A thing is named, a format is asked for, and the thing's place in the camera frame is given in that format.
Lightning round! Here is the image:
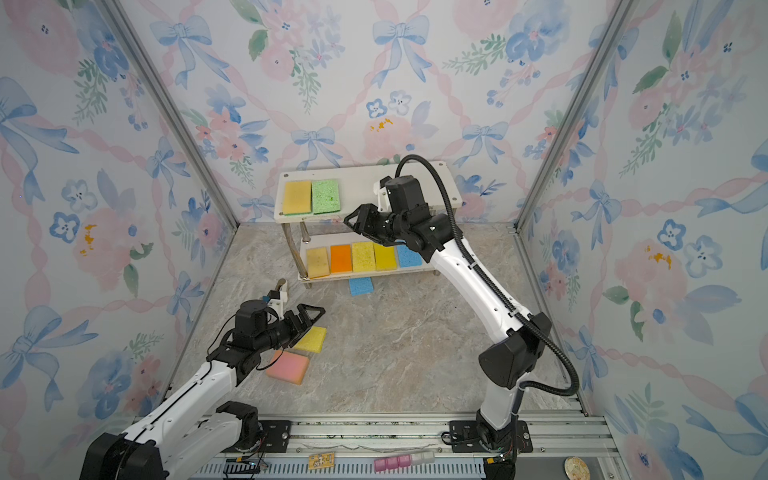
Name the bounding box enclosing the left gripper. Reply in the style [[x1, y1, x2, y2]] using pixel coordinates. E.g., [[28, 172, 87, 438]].
[[255, 303, 324, 355]]

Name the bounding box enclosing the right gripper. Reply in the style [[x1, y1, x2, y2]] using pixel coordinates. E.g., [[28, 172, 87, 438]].
[[342, 206, 409, 247]]

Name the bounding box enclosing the pink sponge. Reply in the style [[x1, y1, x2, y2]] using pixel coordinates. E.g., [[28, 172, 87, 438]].
[[266, 351, 310, 385]]

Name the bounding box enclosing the yellow cellulose sponge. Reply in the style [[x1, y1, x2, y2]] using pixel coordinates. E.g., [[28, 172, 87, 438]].
[[351, 242, 376, 273]]

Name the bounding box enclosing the green sponge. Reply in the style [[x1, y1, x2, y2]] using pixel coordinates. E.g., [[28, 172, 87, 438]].
[[311, 179, 341, 215]]

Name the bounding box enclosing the bright yellow sponge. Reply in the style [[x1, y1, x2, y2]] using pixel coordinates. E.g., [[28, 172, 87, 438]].
[[374, 244, 398, 271]]

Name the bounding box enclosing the orange sponge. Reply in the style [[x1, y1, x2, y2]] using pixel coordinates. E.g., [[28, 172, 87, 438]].
[[330, 244, 353, 274]]

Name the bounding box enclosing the blue sponge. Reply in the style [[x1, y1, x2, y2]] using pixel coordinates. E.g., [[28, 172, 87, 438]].
[[395, 245, 423, 268], [349, 277, 374, 296]]

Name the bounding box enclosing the pale yellow orange-backed sponge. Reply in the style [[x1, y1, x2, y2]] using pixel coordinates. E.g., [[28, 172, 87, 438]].
[[306, 247, 330, 279]]

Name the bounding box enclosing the yellow green-backed sponge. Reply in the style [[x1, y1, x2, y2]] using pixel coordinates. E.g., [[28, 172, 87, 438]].
[[282, 181, 313, 216]]

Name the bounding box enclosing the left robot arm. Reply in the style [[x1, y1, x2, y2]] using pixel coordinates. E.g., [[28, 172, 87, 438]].
[[79, 299, 325, 479]]

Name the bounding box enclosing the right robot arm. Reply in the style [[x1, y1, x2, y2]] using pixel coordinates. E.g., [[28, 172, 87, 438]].
[[344, 175, 550, 452]]

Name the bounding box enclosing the white two-tier shelf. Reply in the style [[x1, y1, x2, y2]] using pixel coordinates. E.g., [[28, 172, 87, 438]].
[[273, 160, 464, 283]]

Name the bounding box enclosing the small circuit board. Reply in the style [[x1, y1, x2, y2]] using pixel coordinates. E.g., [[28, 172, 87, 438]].
[[308, 452, 335, 471]]

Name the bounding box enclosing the pink block strip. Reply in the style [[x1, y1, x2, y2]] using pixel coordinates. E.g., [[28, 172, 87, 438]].
[[373, 451, 435, 473]]

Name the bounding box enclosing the round patterned disc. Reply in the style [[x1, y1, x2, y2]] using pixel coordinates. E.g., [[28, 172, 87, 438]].
[[564, 457, 591, 480]]

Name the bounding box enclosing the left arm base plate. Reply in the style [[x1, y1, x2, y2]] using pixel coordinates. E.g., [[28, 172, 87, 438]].
[[224, 420, 293, 455]]

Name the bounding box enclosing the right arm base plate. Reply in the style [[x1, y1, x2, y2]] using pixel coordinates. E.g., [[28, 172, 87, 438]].
[[440, 420, 534, 455]]

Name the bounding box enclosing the black corrugated cable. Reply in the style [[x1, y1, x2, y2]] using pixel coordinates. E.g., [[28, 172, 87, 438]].
[[394, 154, 581, 398]]

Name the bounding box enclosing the left corner metal post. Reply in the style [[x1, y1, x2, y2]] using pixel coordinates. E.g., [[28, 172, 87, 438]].
[[95, 0, 239, 229]]

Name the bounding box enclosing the corner metal post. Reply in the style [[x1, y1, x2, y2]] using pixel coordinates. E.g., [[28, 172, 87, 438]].
[[515, 0, 635, 234], [95, 0, 239, 229]]

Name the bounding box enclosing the right corner metal post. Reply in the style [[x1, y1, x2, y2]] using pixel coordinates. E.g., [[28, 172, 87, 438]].
[[515, 0, 635, 234]]

